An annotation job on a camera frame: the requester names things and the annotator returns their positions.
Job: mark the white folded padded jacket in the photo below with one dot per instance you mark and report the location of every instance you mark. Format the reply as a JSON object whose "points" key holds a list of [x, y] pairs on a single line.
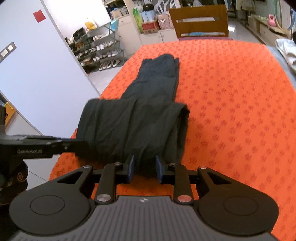
{"points": [[288, 50]]}

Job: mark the metal shoe rack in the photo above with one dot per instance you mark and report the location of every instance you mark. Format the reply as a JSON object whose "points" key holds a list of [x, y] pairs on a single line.
{"points": [[98, 49]]}

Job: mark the pink kettlebell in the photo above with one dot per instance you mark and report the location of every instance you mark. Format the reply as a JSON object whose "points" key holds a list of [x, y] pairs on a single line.
{"points": [[271, 20]]}

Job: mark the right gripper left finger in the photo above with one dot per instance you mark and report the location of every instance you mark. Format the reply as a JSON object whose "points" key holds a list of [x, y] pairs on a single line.
{"points": [[109, 177]]}

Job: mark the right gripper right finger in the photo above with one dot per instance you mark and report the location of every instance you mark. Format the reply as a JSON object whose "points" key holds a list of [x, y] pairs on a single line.
{"points": [[176, 175]]}

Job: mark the purple laundry basket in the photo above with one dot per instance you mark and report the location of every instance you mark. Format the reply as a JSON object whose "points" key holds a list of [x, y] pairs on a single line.
{"points": [[204, 38]]}

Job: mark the dark grey sweatpants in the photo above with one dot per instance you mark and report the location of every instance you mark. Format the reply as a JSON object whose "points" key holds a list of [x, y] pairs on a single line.
{"points": [[145, 122]]}

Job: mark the orange floral table mat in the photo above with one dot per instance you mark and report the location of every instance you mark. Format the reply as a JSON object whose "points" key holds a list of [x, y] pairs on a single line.
{"points": [[242, 114]]}

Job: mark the cream low cabinet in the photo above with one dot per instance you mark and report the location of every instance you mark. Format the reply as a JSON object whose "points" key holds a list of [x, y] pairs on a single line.
{"points": [[266, 33]]}

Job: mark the wooden chair by basket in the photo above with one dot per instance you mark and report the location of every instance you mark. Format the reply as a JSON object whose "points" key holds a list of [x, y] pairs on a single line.
{"points": [[200, 22]]}

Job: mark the colourful hula hoop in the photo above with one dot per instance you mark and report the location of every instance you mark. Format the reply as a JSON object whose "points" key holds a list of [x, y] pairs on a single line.
{"points": [[284, 16]]}

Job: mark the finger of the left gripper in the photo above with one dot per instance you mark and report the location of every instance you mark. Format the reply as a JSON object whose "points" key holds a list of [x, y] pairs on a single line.
{"points": [[38, 147]]}

